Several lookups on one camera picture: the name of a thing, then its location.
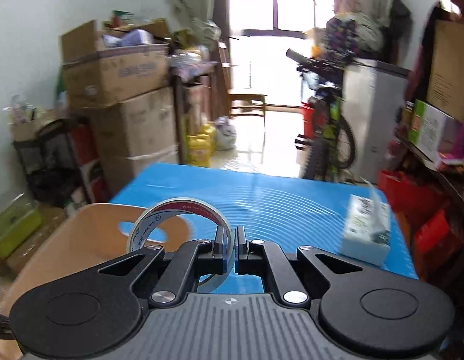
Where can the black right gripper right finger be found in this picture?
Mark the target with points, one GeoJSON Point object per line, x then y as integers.
{"type": "Point", "coordinates": [362, 309]}

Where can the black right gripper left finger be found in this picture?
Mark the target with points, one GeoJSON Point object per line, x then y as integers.
{"type": "Point", "coordinates": [96, 310]}

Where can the beige plastic storage bin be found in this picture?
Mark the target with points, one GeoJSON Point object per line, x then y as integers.
{"type": "Point", "coordinates": [86, 239]}

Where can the clear adhesive tape roll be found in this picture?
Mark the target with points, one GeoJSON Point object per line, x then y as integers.
{"type": "Point", "coordinates": [167, 216]}

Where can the white tissue pack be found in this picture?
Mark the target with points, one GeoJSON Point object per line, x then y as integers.
{"type": "Point", "coordinates": [367, 229]}

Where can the brown cardboard box on floor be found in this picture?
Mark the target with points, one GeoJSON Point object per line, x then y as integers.
{"type": "Point", "coordinates": [52, 218]}

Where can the green plastic lidded container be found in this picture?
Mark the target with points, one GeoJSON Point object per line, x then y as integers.
{"type": "Point", "coordinates": [19, 219]}

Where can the blue silicone table mat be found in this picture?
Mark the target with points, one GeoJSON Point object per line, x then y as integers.
{"type": "Point", "coordinates": [288, 211]}

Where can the black metal shelf rack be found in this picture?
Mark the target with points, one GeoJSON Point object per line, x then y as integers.
{"type": "Point", "coordinates": [46, 154]}

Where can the green black bicycle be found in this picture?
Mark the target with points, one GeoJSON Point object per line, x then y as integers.
{"type": "Point", "coordinates": [333, 150]}

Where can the red white appliance box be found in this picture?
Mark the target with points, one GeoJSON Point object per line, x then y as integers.
{"type": "Point", "coordinates": [86, 154]}

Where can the large stacked cardboard box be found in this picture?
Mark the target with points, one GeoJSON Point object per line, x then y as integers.
{"type": "Point", "coordinates": [135, 134]}

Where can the yellow oil jug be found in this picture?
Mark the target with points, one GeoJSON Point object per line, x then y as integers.
{"type": "Point", "coordinates": [201, 146]}

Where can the red bucket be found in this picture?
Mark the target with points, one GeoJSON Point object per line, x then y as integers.
{"type": "Point", "coordinates": [313, 119]}

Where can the white freezer cabinet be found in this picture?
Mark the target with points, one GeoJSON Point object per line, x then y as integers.
{"type": "Point", "coordinates": [373, 92]}

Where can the white plastic bag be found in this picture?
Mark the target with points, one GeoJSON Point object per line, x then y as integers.
{"type": "Point", "coordinates": [225, 134]}

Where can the open top cardboard box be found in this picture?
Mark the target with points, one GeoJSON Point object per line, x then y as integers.
{"type": "Point", "coordinates": [97, 76]}

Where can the wooden chair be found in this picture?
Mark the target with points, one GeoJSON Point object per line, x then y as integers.
{"type": "Point", "coordinates": [238, 102]}

